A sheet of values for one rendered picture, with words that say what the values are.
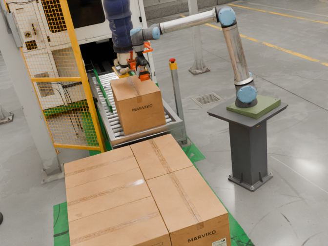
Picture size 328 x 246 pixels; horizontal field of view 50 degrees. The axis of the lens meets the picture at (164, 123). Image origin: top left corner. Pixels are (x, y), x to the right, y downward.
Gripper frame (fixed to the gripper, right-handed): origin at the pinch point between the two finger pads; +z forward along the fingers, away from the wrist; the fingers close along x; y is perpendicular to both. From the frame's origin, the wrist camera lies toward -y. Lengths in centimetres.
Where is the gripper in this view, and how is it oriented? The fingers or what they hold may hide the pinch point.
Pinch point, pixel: (144, 75)
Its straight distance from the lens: 282.6
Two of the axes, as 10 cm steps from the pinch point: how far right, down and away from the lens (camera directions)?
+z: 1.5, 8.8, 4.5
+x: -9.5, 2.6, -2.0
